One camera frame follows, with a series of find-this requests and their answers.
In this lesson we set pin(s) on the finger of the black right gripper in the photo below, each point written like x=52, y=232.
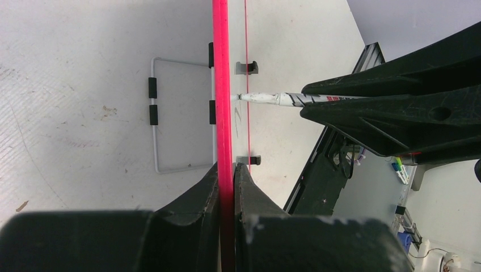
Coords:
x=450, y=64
x=441, y=125

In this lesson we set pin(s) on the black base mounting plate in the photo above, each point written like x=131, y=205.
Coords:
x=324, y=175

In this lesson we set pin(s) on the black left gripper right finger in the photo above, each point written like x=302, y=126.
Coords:
x=269, y=239

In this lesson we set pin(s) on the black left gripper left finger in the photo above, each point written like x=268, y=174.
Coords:
x=76, y=241

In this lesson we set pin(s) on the red framed whiteboard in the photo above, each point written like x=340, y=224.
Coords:
x=223, y=112

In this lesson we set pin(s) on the black whiteboard marker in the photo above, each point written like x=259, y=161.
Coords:
x=289, y=99

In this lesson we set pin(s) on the aluminium frame rail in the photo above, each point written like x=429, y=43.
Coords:
x=370, y=57

